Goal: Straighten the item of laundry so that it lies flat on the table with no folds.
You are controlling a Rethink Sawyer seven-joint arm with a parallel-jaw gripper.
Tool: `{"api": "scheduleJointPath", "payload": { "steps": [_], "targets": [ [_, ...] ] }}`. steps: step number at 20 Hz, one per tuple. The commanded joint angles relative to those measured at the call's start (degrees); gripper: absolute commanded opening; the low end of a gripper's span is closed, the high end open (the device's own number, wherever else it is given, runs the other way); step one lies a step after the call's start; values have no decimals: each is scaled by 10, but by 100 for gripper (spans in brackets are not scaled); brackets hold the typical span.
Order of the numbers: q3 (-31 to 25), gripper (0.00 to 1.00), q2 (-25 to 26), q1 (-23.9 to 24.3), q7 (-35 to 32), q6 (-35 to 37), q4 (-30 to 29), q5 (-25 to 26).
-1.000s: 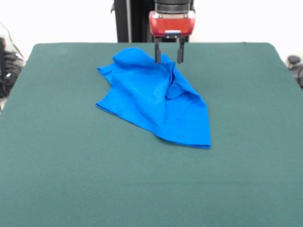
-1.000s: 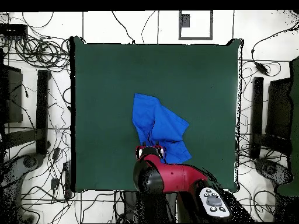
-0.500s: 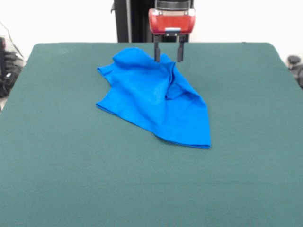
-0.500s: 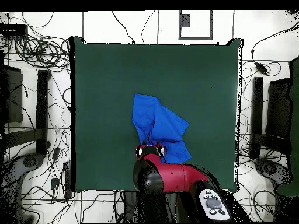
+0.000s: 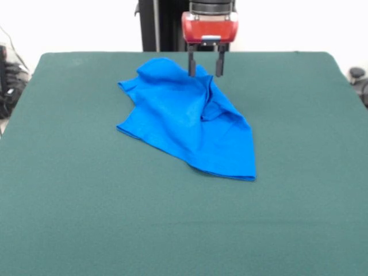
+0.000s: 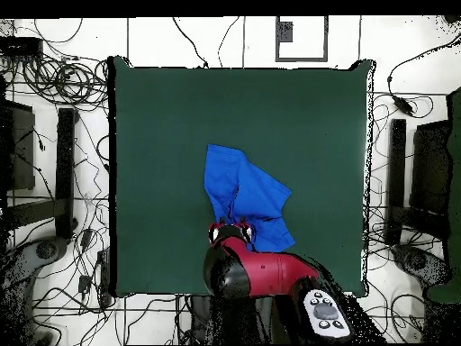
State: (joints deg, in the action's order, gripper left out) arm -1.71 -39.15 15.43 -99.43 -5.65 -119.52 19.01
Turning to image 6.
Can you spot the blue shirt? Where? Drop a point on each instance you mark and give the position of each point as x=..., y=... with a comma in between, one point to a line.
x=245, y=183

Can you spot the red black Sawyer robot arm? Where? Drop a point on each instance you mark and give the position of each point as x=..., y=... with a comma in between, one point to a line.
x=273, y=274

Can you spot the flat black device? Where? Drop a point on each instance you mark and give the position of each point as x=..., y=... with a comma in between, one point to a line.
x=19, y=46

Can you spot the dark green table cloth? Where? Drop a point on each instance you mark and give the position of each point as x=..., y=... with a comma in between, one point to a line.
x=162, y=144

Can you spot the narrow black power strip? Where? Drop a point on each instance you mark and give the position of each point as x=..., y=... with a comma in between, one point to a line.
x=104, y=277

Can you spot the small black plug adapter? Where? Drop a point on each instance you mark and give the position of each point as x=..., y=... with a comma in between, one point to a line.
x=84, y=284

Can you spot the black stand bar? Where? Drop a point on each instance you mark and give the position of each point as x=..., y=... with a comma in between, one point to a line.
x=65, y=173
x=397, y=173

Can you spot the small grey square plate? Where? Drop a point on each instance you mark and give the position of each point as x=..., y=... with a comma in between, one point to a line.
x=285, y=31

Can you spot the black box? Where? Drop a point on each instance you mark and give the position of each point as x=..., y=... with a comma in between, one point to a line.
x=21, y=151
x=430, y=169

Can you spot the black power adapter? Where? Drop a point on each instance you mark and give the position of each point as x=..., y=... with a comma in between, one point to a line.
x=402, y=105

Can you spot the green cloth sheet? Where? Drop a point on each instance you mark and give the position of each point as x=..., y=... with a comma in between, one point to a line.
x=454, y=180

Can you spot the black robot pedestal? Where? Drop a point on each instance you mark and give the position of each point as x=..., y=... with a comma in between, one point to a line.
x=234, y=324

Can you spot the grey square floor frame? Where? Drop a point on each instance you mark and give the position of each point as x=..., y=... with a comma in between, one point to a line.
x=301, y=58

